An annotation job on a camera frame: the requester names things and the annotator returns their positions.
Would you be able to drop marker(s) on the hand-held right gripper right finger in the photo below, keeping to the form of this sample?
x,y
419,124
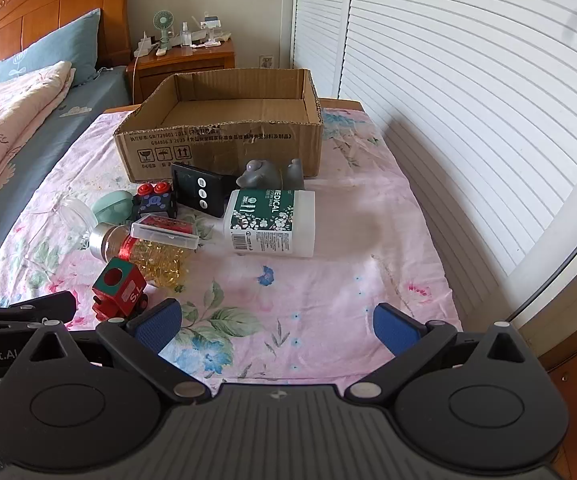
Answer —
x,y
393,327

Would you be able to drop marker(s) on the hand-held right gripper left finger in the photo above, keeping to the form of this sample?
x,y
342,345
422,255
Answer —
x,y
161,325

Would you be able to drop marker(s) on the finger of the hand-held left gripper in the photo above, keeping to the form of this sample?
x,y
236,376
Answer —
x,y
28,307

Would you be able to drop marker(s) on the red toy train engine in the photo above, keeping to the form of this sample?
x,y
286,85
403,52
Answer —
x,y
118,285

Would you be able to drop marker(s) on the clear bottle of gold capsules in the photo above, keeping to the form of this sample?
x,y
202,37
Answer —
x,y
158,265

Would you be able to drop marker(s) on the clear pen refill case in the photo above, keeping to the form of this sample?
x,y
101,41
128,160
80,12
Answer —
x,y
163,230

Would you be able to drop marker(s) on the clear plastic jar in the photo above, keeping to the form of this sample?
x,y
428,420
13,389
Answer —
x,y
78,220

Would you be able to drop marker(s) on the black toy train car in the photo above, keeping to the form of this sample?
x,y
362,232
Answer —
x,y
156,205

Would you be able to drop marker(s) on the mint green round case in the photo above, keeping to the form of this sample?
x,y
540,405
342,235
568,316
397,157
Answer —
x,y
111,207

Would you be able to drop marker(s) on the black digital timer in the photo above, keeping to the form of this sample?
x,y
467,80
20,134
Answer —
x,y
198,190

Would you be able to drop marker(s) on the white bottle with green label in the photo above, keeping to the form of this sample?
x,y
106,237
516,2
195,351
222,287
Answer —
x,y
268,220

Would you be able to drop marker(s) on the grey elephant toy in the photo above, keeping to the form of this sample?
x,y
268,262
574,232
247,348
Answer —
x,y
258,172

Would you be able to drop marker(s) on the brown cardboard box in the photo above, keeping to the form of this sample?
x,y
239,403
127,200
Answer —
x,y
218,140

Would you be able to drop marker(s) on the pink floral quilt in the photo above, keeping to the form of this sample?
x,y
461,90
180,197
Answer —
x,y
3,120

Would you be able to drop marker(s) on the blue bed sheet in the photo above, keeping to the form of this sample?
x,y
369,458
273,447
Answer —
x,y
83,100

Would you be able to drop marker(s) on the blue pillow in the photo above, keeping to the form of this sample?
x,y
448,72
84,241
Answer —
x,y
53,45

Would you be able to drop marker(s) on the white louvered wardrobe door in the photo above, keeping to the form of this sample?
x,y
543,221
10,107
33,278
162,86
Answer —
x,y
468,85
318,20

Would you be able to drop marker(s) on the wooden nightstand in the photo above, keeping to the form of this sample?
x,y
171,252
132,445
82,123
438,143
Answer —
x,y
178,67

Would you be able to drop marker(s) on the wooden bed headboard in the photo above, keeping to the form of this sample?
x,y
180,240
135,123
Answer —
x,y
43,15

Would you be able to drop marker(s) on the white power strip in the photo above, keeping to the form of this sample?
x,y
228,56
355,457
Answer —
x,y
146,45

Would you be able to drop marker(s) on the clear spray bottle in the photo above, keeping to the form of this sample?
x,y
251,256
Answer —
x,y
186,35

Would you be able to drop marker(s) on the clear phone stand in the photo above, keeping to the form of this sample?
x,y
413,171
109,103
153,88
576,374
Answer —
x,y
212,27

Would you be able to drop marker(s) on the small green desk fan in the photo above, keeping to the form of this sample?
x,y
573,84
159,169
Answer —
x,y
162,20

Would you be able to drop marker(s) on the white wall socket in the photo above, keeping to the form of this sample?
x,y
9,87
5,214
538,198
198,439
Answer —
x,y
266,61

